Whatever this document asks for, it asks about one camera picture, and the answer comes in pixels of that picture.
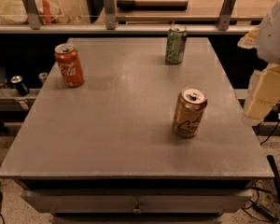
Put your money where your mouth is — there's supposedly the dark blue soda can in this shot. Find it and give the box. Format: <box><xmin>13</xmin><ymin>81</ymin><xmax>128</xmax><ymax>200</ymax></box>
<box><xmin>10</xmin><ymin>76</ymin><xmax>30</xmax><ymax>96</ymax></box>

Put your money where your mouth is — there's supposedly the right metal bracket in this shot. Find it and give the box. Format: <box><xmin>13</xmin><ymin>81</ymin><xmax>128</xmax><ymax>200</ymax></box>
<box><xmin>217</xmin><ymin>0</ymin><xmax>236</xmax><ymax>31</ymax></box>

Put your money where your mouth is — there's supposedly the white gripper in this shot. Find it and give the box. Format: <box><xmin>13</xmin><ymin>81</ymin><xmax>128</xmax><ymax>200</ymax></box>
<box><xmin>237</xmin><ymin>3</ymin><xmax>280</xmax><ymax>126</ymax></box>

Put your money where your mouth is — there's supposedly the black cable right floor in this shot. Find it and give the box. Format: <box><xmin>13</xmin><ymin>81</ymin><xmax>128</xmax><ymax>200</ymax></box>
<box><xmin>241</xmin><ymin>185</ymin><xmax>279</xmax><ymax>223</ymax></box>

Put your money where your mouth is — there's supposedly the black pole right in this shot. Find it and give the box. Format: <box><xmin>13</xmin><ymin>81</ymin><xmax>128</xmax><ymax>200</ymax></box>
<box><xmin>266</xmin><ymin>154</ymin><xmax>280</xmax><ymax>224</ymax></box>

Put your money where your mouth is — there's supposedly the white orange bag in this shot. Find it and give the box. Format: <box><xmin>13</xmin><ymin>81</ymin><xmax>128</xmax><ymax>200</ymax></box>
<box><xmin>0</xmin><ymin>0</ymin><xmax>70</xmax><ymax>24</ymax></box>

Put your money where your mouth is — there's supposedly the red coke can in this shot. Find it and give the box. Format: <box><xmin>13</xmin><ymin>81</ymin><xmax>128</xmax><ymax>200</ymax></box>
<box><xmin>54</xmin><ymin>44</ymin><xmax>84</xmax><ymax>88</ymax></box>

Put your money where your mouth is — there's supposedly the gold LaCroix can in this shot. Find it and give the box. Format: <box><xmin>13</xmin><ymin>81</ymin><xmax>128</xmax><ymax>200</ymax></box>
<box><xmin>173</xmin><ymin>87</ymin><xmax>207</xmax><ymax>138</ymax></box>

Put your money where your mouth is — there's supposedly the grey drawer with knob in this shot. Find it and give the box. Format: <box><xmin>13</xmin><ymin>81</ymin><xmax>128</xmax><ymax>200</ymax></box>
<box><xmin>21</xmin><ymin>189</ymin><xmax>252</xmax><ymax>215</ymax></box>

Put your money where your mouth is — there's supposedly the silver can top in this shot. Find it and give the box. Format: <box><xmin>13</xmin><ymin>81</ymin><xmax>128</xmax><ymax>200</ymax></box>
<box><xmin>38</xmin><ymin>72</ymin><xmax>49</xmax><ymax>84</ymax></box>

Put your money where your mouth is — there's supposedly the metal bracket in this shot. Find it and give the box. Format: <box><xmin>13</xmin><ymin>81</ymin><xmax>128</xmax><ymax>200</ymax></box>
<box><xmin>104</xmin><ymin>0</ymin><xmax>117</xmax><ymax>30</ymax></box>
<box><xmin>217</xmin><ymin>0</ymin><xmax>236</xmax><ymax>31</ymax></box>
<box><xmin>22</xmin><ymin>0</ymin><xmax>43</xmax><ymax>30</ymax></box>

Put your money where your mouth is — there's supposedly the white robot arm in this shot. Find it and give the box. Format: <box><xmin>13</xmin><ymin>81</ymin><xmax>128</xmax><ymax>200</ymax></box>
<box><xmin>237</xmin><ymin>0</ymin><xmax>280</xmax><ymax>126</ymax></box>

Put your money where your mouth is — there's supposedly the green soda can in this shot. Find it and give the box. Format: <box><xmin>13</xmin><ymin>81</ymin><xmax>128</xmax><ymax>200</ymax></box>
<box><xmin>165</xmin><ymin>24</ymin><xmax>188</xmax><ymax>64</ymax></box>

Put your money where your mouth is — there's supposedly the left metal bracket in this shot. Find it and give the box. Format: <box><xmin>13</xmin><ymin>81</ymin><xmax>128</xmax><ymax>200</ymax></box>
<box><xmin>22</xmin><ymin>0</ymin><xmax>43</xmax><ymax>30</ymax></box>

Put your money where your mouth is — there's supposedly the middle metal bracket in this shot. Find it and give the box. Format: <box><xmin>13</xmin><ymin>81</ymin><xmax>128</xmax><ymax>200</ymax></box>
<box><xmin>104</xmin><ymin>0</ymin><xmax>117</xmax><ymax>30</ymax></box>

